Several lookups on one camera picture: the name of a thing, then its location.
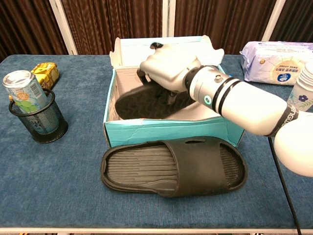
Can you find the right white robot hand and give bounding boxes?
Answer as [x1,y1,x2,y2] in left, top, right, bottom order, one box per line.
[136,42,202,105]

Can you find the black rubber slipper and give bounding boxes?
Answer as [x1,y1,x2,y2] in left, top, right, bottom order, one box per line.
[114,84,203,120]
[100,136,248,198]

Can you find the light blue shoe box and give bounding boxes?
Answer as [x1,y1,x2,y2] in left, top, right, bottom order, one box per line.
[103,35,246,149]

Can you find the brown pleated curtain panel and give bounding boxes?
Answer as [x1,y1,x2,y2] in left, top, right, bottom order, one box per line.
[269,0,313,44]
[0,0,68,62]
[174,0,277,55]
[61,0,164,56]

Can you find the purple wet wipes pack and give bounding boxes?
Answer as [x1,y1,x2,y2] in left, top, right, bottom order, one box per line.
[239,41,313,86]

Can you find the yellow snack package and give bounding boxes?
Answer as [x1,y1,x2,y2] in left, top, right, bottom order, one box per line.
[30,62,60,90]

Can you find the white lidded paper cup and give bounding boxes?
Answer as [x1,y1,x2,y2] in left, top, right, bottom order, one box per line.
[286,62,313,112]

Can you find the green drink can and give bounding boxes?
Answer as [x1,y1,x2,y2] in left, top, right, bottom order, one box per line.
[2,70,49,115]

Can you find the dark blue table cloth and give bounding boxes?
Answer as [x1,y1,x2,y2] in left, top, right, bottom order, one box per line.
[0,54,313,230]

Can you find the white partition frame post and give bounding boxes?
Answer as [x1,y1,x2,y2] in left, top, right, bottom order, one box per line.
[48,0,78,55]
[261,0,287,42]
[162,0,176,38]

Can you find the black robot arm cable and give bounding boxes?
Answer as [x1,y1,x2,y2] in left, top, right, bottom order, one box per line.
[268,137,303,235]

